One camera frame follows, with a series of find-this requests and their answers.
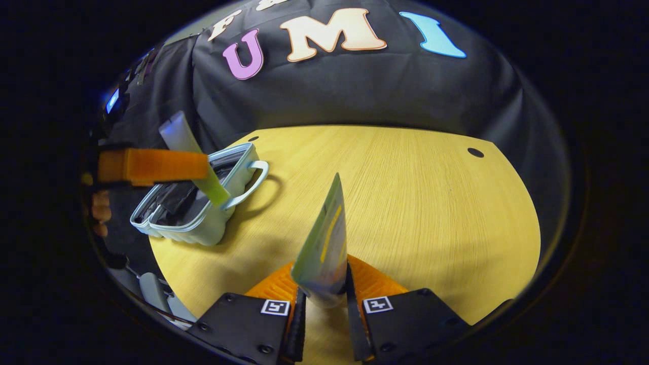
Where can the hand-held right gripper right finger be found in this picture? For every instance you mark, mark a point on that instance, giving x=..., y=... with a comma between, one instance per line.
x=410, y=324

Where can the green-capped white tube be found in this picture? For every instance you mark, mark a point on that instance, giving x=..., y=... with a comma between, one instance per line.
x=177, y=134

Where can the white labelled cream tube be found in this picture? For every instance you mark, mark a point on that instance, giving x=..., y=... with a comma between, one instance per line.
x=324, y=243

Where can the glowing blue screen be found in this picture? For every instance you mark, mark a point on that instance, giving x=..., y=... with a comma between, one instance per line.
x=112, y=100

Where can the light blue suitcase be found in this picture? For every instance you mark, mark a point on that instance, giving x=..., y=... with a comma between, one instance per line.
x=203, y=230

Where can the grey chair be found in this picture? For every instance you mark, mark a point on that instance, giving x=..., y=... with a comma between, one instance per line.
x=152, y=291

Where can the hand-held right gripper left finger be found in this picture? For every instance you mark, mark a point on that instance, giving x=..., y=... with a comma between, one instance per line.
x=243, y=324

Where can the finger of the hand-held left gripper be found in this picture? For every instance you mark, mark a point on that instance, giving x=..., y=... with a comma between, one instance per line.
x=152, y=165

